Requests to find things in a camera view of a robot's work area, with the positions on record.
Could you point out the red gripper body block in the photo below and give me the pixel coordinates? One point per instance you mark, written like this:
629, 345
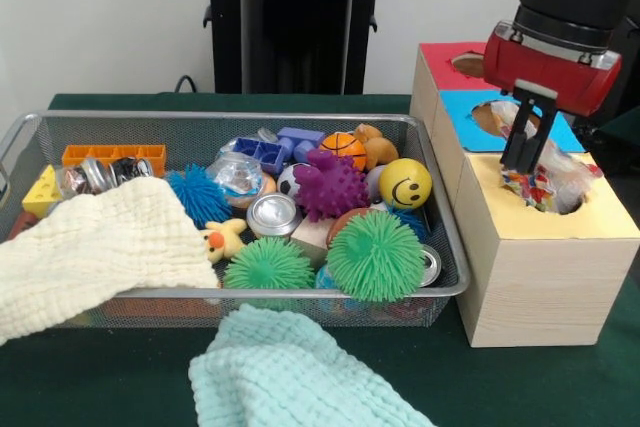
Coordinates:
550, 72

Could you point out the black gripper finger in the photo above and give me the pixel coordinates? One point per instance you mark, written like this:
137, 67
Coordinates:
515, 127
538, 132

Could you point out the multicolour patchwork print cloth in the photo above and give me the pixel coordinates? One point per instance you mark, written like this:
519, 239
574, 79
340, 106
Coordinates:
560, 182

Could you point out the green spiky ball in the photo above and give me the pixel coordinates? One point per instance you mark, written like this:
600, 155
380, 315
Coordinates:
268, 265
375, 255

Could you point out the mint green knitted cloth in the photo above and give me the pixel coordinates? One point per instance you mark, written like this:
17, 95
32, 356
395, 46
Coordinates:
290, 372

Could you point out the cream knitted cloth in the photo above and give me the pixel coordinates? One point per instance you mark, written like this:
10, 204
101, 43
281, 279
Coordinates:
90, 252

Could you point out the wooden box with three holes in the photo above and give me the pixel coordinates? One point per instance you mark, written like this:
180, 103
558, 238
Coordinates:
540, 287

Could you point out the yellow smiley face ball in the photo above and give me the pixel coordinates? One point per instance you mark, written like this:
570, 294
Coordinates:
404, 184

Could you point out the silver drink can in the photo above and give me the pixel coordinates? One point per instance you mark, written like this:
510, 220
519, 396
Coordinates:
431, 267

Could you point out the orange toy basketball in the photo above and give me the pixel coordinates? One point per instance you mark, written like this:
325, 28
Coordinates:
343, 150

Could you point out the purple spiky ball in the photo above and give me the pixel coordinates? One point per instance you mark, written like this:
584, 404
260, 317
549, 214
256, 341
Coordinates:
331, 185

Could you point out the brown toy football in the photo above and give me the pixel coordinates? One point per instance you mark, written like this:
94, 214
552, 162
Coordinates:
343, 220

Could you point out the yellow duck plush toy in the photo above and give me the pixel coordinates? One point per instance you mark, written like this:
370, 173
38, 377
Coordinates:
226, 239

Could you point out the blue spiky ball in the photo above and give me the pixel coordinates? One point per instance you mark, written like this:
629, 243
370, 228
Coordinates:
198, 195

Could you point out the orange plastic tray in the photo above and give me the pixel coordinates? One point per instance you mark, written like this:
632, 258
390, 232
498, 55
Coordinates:
110, 155

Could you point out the yellow cheese wedge toy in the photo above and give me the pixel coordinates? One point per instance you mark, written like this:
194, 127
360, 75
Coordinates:
40, 192

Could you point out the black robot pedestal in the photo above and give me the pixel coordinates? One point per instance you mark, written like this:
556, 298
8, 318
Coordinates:
290, 27

